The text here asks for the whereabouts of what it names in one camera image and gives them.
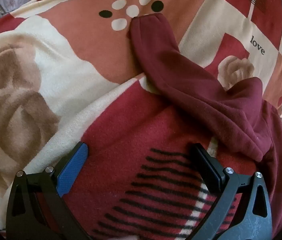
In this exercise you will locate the printed rose blanket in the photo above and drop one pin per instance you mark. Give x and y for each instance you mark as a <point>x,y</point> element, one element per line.
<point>56,80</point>

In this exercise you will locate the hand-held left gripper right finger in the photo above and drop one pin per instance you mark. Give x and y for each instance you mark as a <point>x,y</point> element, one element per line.
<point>212,171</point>

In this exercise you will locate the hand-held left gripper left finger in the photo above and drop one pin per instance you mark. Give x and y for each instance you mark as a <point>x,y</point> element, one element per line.
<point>73,166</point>

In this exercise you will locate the maroon sweatshirt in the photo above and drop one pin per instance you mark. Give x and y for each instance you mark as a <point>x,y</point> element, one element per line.
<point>193,80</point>

